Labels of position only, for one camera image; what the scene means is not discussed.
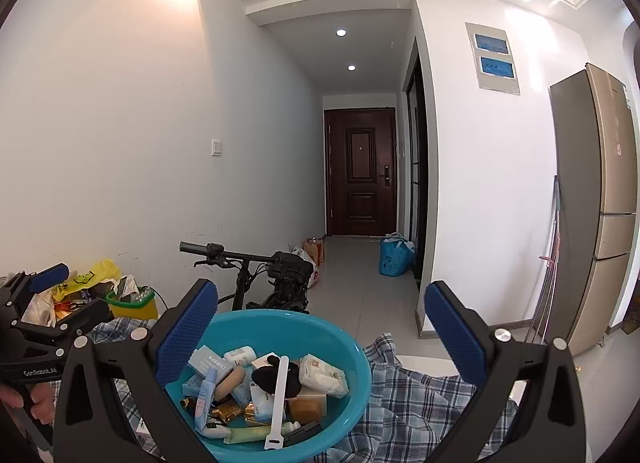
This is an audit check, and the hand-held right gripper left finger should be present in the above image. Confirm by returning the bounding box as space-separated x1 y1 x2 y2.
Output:
52 279 221 463

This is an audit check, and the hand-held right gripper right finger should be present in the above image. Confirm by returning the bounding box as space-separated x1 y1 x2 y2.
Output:
423 280 588 463

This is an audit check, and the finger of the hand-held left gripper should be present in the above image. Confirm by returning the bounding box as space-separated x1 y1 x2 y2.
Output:
15 299 111 359
0 263 71 324

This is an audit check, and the white long shoehorn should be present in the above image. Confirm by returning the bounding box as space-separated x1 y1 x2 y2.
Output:
263 355 290 451

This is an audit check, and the blue plastic basin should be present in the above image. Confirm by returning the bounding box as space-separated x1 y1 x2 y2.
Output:
162 309 372 463

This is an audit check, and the white cotton pad packet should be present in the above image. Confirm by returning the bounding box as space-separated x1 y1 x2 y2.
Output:
298 354 349 399

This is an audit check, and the person's left hand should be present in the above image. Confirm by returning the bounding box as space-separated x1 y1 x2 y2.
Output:
0 377 57 425

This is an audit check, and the yellow plastic bag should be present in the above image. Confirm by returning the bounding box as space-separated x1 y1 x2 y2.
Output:
52 259 123 301

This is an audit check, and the green and yellow container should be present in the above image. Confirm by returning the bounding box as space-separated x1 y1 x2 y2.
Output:
106 285 160 321

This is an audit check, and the clear plastic bag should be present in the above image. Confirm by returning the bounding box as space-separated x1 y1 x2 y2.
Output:
107 274 141 301

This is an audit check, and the light blue small box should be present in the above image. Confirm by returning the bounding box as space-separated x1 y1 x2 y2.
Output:
249 385 288 421
181 375 206 399

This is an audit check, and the beige round puff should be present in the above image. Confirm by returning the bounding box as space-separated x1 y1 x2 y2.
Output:
212 367 248 401

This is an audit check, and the light blue tube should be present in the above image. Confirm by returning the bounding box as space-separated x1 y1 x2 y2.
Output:
192 368 219 431

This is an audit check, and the blue plaid cloth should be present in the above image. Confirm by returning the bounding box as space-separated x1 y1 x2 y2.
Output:
90 318 521 463

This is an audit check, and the black plush toy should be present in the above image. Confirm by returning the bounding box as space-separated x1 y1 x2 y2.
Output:
250 352 303 399

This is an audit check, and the gold wrapped item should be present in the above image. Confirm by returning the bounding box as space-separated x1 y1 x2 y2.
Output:
210 403 251 424

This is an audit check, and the blue shopping bag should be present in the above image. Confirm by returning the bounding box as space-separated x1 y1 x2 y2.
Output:
378 233 417 278

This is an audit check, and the black bicycle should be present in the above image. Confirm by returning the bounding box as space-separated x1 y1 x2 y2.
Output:
179 241 315 314

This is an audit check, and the pale green tube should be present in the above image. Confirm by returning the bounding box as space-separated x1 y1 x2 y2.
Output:
223 420 301 445

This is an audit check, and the white plastic bag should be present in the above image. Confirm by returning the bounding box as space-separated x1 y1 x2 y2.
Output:
291 246 321 289

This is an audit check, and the tan box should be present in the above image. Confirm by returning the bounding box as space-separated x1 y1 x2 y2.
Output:
287 387 328 421

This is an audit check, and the orange paper bag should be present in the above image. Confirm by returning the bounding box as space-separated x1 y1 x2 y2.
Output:
302 237 326 266

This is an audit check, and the small black case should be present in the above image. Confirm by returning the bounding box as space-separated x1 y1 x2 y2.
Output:
285 420 323 446

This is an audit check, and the black framed sliding door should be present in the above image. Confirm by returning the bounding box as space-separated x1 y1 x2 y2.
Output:
402 38 430 289

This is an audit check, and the dark brown entrance door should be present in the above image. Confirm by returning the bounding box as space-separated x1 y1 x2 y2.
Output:
324 108 398 238

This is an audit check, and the beige refrigerator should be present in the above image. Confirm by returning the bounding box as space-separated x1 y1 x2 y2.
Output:
549 63 640 356

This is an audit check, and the blue wall picture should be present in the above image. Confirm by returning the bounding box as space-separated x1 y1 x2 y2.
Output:
465 22 522 95

